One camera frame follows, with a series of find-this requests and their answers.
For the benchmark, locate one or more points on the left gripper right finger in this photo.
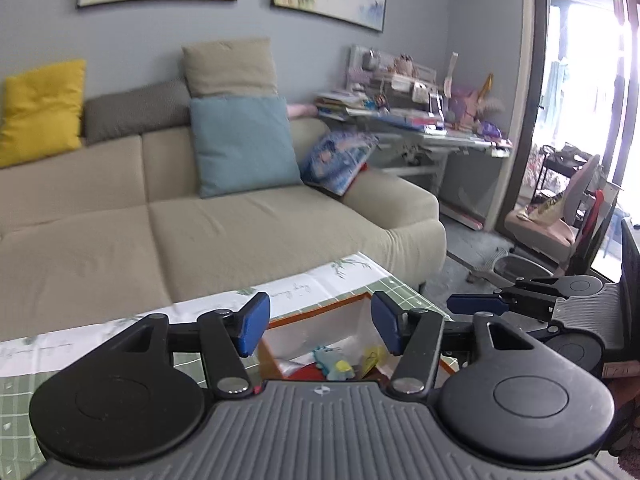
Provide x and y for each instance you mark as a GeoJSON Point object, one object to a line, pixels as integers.
{"type": "Point", "coordinates": [415, 337]}

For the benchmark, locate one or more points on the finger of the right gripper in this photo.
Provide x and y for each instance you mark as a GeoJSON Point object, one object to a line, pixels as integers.
{"type": "Point", "coordinates": [469, 304]}
{"type": "Point", "coordinates": [557, 286]}

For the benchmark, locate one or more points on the beige fabric sofa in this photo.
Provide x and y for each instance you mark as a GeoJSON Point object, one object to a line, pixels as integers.
{"type": "Point", "coordinates": [118, 229]}

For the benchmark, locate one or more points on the beige cushion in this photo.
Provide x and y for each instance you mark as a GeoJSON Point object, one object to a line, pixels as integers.
{"type": "Point", "coordinates": [240, 67]}

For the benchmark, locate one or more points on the grey knitted cushion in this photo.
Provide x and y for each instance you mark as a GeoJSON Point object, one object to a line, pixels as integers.
{"type": "Point", "coordinates": [142, 110]}

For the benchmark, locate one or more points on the light blue cushion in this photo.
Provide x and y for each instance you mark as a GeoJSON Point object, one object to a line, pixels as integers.
{"type": "Point", "coordinates": [242, 144]}

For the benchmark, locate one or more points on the small blue plush toy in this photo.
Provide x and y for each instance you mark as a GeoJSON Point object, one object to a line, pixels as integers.
{"type": "Point", "coordinates": [332, 364]}

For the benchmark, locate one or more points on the cluttered white desk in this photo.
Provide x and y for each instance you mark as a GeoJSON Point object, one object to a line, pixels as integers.
{"type": "Point", "coordinates": [420, 119]}

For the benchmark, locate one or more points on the orange cardboard box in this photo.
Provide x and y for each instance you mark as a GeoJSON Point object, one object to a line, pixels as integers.
{"type": "Point", "coordinates": [345, 326]}

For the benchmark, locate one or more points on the yellow cushion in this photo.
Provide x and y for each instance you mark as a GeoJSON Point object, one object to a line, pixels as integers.
{"type": "Point", "coordinates": [42, 112]}

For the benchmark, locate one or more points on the green grid tablecloth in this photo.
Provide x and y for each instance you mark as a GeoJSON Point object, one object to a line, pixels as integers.
{"type": "Point", "coordinates": [27, 362]}

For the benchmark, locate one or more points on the blue anime print cushion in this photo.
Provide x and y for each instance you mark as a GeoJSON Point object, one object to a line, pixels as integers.
{"type": "Point", "coordinates": [335, 161]}

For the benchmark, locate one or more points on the dark red cloth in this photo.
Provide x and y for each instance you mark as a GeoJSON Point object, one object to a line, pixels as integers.
{"type": "Point", "coordinates": [308, 373]}

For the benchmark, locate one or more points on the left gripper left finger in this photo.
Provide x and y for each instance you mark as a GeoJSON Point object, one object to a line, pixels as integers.
{"type": "Point", "coordinates": [226, 337]}

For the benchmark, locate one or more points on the clear bag yellow items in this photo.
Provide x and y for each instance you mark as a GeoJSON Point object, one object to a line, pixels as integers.
{"type": "Point", "coordinates": [372, 357]}

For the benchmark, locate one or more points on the grey pink desk chair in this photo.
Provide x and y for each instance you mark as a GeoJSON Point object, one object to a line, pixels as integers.
{"type": "Point", "coordinates": [564, 229]}

